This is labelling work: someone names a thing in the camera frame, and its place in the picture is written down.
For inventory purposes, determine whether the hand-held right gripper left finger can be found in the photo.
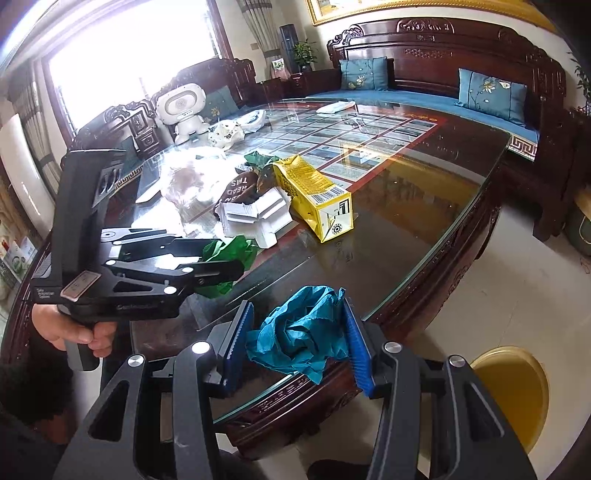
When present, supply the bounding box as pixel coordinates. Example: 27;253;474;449
65;299;256;480

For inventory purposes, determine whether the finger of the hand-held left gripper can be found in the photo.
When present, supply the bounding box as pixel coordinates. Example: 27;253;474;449
102;228;213;267
104;258;244;297

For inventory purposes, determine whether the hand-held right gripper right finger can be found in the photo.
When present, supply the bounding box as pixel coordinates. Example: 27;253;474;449
341;300;539;480

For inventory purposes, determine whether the green paper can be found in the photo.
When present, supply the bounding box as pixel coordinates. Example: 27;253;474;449
194;234;260;301
244;150;282;171

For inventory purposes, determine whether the teal paper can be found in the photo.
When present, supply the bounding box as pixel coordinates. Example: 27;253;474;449
245;285;352;385

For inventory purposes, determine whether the clear plastic bag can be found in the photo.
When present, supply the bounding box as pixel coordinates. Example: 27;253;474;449
157;150;241;236

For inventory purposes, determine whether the yellow trash bin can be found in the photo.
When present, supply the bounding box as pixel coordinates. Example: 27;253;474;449
468;346;550;455

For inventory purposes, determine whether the person's left hand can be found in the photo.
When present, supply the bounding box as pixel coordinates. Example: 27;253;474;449
31;304;118;358

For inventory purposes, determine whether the white paper pulp tray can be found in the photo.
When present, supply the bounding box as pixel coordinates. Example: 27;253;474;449
215;187;294;250

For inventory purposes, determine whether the white standing air conditioner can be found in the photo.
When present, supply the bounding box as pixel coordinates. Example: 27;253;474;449
0;113;57;241

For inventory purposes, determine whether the dark wooden glass-top table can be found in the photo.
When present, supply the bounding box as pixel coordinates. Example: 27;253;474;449
0;99;513;462

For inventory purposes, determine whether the brown printed bag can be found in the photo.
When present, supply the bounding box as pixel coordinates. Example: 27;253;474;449
217;171;269;213

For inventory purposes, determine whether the carved wooden armchair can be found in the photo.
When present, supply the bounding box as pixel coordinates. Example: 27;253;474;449
178;58;257;121
76;99;158;160

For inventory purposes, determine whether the beige curtain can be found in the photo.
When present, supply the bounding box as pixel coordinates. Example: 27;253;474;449
235;0;283;79
9;60;63;195

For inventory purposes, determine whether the yellow carton box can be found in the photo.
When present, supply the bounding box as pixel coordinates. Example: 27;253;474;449
272;154;355;244

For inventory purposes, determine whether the white printed plastic bag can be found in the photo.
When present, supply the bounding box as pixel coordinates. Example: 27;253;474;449
206;119;245;149

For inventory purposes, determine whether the white robot toy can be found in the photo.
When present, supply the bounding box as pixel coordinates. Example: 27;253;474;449
154;83;207;144

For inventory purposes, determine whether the white bag with blue contents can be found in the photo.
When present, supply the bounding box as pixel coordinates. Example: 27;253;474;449
238;110;267;134

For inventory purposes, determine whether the dark teal floral cushion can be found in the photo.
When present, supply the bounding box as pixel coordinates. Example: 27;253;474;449
202;85;241;121

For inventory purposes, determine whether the bright window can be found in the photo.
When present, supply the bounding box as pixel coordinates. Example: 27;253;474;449
46;0;222;132

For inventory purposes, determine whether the person's dark clothing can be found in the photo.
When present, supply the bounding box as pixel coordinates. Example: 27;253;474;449
0;357;77;480

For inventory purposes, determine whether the dark wooden corner table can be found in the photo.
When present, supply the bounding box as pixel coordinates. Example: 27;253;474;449
261;69;342;102

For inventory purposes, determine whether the green potted plant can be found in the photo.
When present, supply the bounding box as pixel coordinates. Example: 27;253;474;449
293;39;320;72

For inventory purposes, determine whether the black tower appliance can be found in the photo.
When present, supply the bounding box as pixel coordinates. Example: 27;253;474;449
279;23;301;77

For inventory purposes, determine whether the small blue floral cushion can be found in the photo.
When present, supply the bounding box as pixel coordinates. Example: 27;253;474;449
339;58;389;92

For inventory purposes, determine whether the blue sofa seat pad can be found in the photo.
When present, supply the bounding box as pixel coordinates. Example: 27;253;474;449
295;85;541;144

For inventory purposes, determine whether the large blue floral cushion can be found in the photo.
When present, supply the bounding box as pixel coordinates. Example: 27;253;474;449
455;68;528;127

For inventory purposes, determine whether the long carved wooden sofa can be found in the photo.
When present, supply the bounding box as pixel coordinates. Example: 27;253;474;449
325;21;573;241

